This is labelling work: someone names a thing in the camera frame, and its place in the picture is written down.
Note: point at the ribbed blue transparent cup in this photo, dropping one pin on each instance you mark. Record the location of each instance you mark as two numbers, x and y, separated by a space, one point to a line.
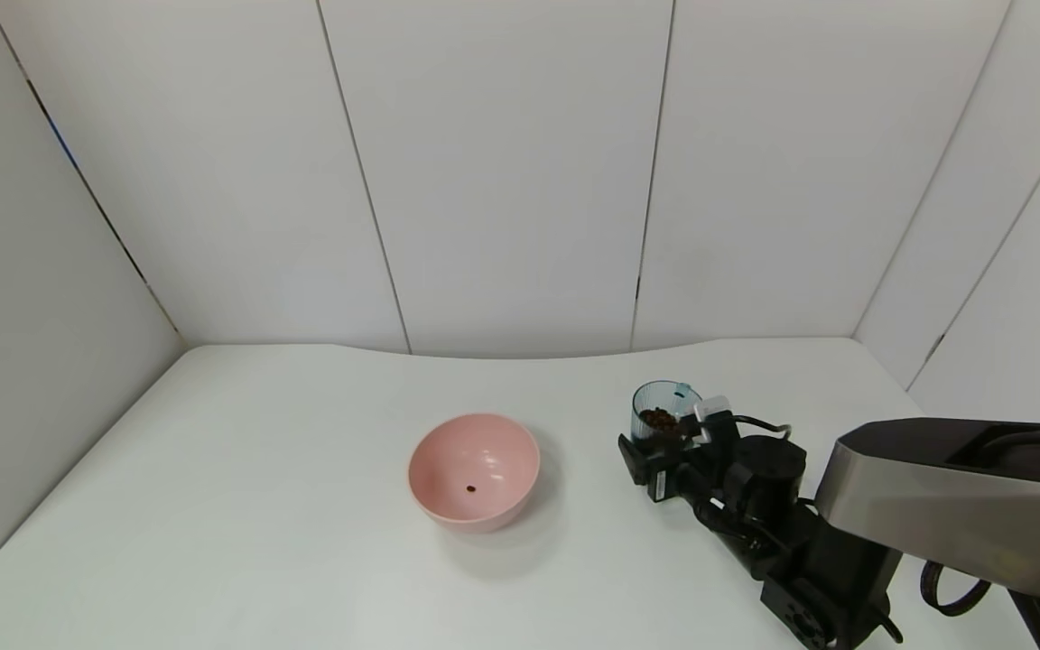
664 395

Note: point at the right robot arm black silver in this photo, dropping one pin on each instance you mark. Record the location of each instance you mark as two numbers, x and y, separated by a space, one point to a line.
935 506

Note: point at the pink bowl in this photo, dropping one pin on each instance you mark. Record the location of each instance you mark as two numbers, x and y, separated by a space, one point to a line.
448 451

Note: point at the roasted coffee beans pile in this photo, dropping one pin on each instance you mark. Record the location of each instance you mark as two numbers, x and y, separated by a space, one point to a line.
660 420

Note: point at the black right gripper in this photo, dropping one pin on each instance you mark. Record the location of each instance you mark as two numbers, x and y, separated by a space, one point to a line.
691 469

